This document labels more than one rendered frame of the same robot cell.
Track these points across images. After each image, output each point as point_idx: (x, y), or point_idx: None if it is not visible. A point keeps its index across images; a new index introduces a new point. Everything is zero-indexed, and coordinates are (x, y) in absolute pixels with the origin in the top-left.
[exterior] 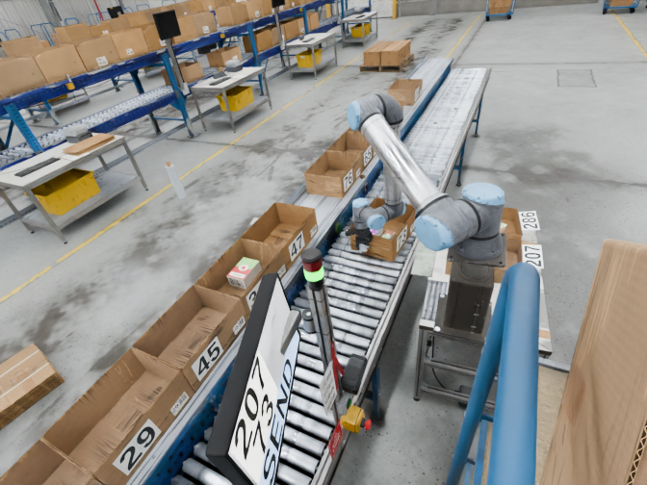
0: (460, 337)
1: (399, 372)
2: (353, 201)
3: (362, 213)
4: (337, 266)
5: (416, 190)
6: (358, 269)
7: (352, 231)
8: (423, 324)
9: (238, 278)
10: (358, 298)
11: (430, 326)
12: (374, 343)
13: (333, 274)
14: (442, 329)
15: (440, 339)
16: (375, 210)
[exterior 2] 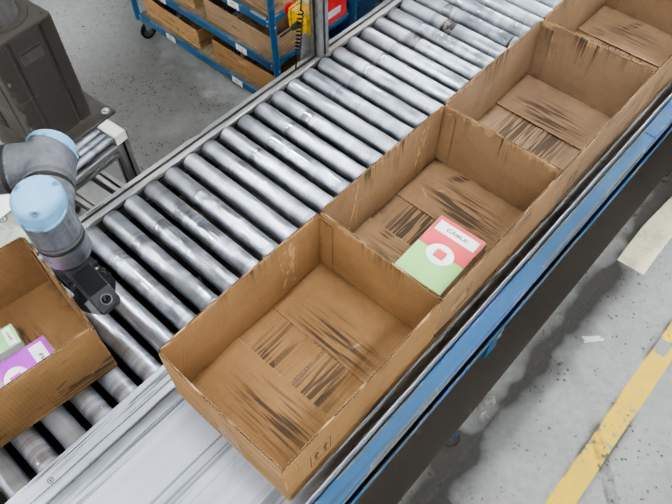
0: (84, 92)
1: None
2: (52, 203)
3: (63, 168)
4: (186, 317)
5: None
6: (144, 285)
7: (99, 273)
8: (119, 128)
9: (454, 223)
10: (192, 211)
11: (110, 121)
12: (218, 127)
13: (209, 294)
14: (99, 108)
15: None
16: (29, 151)
